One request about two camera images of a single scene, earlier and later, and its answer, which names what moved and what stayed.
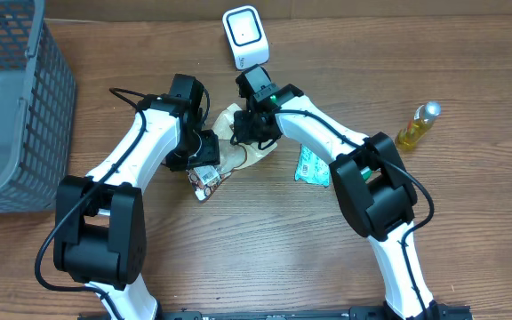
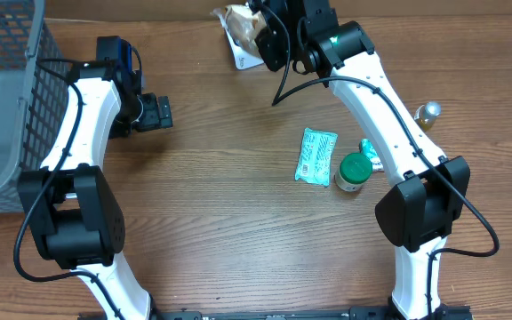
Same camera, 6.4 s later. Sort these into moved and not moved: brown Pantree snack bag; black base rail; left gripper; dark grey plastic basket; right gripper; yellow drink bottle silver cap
Moved: left gripper; right gripper; brown Pantree snack bag
Not moved: yellow drink bottle silver cap; black base rail; dark grey plastic basket
